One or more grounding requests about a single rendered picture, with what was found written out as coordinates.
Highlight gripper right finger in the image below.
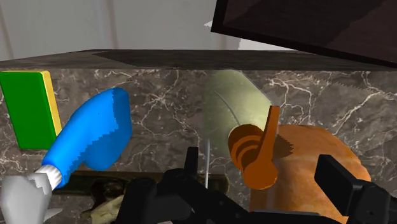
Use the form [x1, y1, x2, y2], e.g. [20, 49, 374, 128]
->
[314, 154, 397, 224]

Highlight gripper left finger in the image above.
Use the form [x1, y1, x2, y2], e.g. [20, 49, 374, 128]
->
[114, 146, 251, 224]

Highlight orange rounded lump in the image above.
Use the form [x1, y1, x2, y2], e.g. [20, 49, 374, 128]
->
[249, 123, 372, 224]

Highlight blue spray bottle white nozzle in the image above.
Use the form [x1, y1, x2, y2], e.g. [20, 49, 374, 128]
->
[0, 87, 134, 224]

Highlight olive spray bottle orange trigger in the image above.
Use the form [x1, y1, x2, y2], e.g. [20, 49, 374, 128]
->
[203, 69, 281, 191]

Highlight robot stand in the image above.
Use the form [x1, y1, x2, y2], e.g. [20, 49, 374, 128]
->
[210, 0, 397, 69]

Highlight green and yellow sponge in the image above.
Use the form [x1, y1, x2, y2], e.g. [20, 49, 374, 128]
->
[0, 70, 63, 150]

